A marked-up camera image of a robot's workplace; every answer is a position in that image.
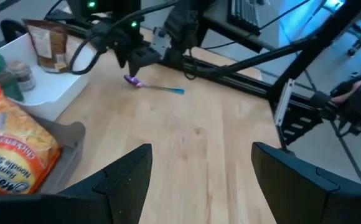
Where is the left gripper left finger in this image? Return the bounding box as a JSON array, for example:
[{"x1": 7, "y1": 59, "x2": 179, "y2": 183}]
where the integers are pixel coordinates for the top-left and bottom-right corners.
[{"x1": 57, "y1": 143, "x2": 153, "y2": 224}]

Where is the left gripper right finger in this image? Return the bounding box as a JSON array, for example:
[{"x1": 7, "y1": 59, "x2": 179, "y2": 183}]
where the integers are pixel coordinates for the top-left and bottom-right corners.
[{"x1": 251, "y1": 142, "x2": 340, "y2": 224}]

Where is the purple-bowl spoon teal handle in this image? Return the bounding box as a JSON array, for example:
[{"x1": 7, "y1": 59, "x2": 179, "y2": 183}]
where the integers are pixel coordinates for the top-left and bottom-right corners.
[{"x1": 123, "y1": 73, "x2": 185, "y2": 95}]

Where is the brown snack pouch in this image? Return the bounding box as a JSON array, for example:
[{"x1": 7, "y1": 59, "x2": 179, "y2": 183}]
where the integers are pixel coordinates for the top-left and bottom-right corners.
[{"x1": 23, "y1": 19, "x2": 71, "y2": 74}]

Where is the small glass jar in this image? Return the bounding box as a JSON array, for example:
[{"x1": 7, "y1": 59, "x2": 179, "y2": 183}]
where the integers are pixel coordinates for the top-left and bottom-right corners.
[{"x1": 7, "y1": 60, "x2": 37, "y2": 92}]

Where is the orange ramen packet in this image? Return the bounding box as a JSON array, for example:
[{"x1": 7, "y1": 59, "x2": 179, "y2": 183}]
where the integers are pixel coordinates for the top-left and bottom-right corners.
[{"x1": 0, "y1": 79, "x2": 63, "y2": 195}]

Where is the dark grey translucent bin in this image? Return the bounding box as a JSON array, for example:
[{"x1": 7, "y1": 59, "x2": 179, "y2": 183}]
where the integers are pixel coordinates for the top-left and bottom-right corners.
[{"x1": 34, "y1": 116, "x2": 87, "y2": 195}]

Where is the white plastic bin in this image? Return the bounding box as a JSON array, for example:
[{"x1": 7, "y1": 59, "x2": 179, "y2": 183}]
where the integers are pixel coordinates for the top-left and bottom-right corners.
[{"x1": 0, "y1": 30, "x2": 96, "y2": 122}]

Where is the person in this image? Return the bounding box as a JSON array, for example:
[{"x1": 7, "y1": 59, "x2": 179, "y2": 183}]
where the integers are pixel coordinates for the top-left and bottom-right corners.
[{"x1": 329, "y1": 72, "x2": 361, "y2": 146}]

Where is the black mesh computer case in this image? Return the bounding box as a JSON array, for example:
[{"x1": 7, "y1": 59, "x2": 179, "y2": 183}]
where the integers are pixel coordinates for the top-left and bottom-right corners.
[{"x1": 202, "y1": 0, "x2": 278, "y2": 54}]

